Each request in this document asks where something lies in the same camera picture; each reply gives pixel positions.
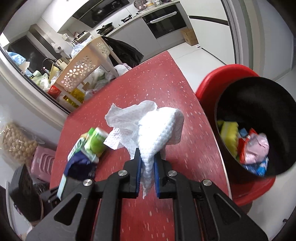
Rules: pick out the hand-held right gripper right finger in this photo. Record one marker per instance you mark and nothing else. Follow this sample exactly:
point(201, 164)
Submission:
point(157, 177)

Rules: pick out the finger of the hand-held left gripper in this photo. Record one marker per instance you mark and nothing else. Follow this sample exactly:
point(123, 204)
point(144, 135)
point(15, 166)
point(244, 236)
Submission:
point(79, 168)

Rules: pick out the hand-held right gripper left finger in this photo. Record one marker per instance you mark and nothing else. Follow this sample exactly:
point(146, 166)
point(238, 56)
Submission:
point(138, 172)

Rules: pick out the white paper towel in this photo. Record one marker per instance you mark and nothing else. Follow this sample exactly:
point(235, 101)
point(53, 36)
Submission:
point(152, 134)

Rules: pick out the yellow ridged sponge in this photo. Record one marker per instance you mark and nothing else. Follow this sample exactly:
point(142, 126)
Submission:
point(227, 136)

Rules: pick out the red and pink packet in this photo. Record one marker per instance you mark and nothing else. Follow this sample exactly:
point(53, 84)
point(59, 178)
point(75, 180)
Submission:
point(255, 147)

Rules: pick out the blue packet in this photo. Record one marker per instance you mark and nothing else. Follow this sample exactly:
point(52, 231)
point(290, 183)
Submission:
point(260, 168)

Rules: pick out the black trash bin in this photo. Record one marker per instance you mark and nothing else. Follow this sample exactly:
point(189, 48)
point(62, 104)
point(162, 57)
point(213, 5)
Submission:
point(254, 120)

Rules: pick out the pink plastic stool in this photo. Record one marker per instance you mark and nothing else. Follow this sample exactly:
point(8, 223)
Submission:
point(44, 164)

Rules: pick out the clear bag of nuts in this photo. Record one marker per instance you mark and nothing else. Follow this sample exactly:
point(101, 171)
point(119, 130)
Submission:
point(16, 141)

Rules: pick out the red bag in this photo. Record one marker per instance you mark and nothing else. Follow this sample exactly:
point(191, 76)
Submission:
point(54, 90)

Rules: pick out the beige chair with flower cutouts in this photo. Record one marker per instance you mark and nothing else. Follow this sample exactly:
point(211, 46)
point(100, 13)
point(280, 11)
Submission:
point(81, 67)

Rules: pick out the red plastic stool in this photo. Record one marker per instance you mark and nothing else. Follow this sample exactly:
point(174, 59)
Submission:
point(215, 83)

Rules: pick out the black jacket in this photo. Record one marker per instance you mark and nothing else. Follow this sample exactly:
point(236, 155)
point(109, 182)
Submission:
point(124, 51)

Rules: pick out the black wok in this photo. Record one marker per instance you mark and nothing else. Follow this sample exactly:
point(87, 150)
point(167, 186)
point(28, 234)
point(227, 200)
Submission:
point(105, 27)

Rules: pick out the cardboard box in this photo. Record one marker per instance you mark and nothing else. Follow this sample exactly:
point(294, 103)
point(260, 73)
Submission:
point(190, 36)

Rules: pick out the black built-in oven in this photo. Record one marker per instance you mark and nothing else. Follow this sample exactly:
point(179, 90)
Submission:
point(164, 20)

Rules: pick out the black range hood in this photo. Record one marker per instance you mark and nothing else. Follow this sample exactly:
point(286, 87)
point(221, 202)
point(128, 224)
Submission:
point(99, 12)

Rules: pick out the white fridge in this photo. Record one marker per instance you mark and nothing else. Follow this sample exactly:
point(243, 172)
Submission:
point(208, 10)

